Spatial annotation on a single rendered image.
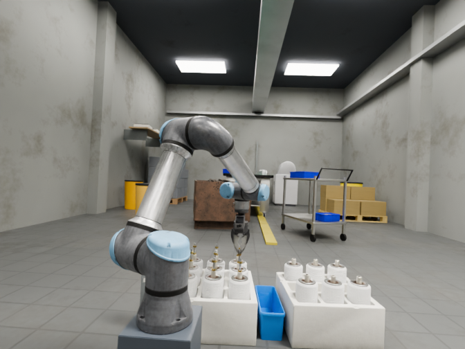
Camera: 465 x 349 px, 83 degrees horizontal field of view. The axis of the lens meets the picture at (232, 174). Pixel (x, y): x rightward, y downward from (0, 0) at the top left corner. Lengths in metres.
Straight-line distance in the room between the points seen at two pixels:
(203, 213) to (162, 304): 2.80
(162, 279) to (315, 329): 0.78
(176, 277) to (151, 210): 0.23
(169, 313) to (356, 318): 0.85
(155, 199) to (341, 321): 0.92
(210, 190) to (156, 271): 2.80
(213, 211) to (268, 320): 2.38
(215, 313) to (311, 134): 7.62
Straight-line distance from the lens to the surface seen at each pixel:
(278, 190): 7.47
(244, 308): 1.23
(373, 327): 1.41
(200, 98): 8.66
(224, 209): 3.53
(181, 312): 0.79
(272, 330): 1.34
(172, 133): 0.93
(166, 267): 0.73
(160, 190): 0.87
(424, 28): 5.67
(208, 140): 0.87
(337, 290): 1.32
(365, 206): 5.54
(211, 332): 1.28
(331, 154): 8.60
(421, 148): 5.12
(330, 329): 1.34
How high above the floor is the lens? 0.70
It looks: 1 degrees up
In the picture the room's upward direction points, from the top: 3 degrees clockwise
